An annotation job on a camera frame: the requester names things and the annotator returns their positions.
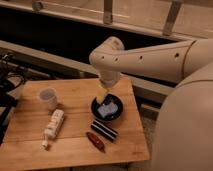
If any black equipment with cables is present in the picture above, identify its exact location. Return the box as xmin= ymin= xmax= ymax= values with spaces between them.
xmin=0 ymin=53 xmax=26 ymax=144

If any metal railing frame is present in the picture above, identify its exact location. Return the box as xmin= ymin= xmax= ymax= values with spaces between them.
xmin=0 ymin=0 xmax=213 ymax=40

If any black white striped box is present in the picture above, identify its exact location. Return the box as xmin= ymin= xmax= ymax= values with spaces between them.
xmin=91 ymin=120 xmax=118 ymax=142

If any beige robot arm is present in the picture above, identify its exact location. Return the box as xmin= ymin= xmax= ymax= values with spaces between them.
xmin=89 ymin=37 xmax=213 ymax=171

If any beige cylindrical gripper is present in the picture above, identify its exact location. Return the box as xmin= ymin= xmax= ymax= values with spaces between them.
xmin=96 ymin=70 xmax=120 ymax=104

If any white plastic cup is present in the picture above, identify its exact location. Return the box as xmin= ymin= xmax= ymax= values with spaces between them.
xmin=39 ymin=88 xmax=58 ymax=110

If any black round bowl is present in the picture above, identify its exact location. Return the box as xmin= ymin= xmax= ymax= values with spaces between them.
xmin=91 ymin=94 xmax=123 ymax=122

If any pale blue sponge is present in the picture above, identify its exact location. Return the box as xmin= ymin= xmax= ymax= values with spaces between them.
xmin=98 ymin=103 xmax=118 ymax=117

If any reddish brown oblong object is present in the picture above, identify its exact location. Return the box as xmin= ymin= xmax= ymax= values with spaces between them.
xmin=86 ymin=132 xmax=105 ymax=152

